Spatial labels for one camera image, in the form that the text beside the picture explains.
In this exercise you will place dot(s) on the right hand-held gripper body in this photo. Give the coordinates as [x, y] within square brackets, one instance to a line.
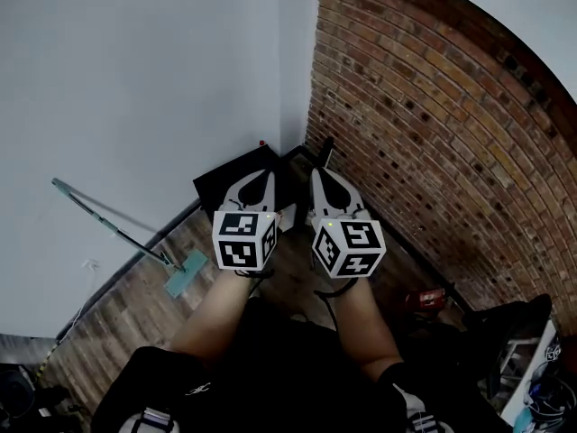
[349, 246]

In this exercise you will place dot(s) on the black equipment pile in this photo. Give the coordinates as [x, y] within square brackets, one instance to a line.
[27, 399]

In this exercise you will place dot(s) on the person's left forearm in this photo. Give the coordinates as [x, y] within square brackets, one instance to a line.
[216, 314]

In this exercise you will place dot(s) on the teal flat mop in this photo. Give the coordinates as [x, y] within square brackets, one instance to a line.
[185, 273]

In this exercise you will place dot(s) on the white table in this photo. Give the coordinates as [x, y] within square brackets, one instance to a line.
[534, 368]

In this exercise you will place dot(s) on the red and white box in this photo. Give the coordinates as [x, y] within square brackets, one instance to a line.
[426, 298]

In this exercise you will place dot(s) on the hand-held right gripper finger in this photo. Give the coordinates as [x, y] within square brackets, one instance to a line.
[326, 150]

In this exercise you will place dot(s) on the person's right forearm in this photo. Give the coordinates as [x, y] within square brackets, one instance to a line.
[360, 327]

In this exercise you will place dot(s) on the person's black clothing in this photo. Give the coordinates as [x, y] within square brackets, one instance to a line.
[288, 377]

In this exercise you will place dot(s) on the black box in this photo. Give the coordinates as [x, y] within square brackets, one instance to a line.
[225, 176]

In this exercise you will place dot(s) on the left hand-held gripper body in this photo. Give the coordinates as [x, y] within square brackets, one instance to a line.
[243, 237]

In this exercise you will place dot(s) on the black chair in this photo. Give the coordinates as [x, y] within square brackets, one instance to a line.
[509, 323]

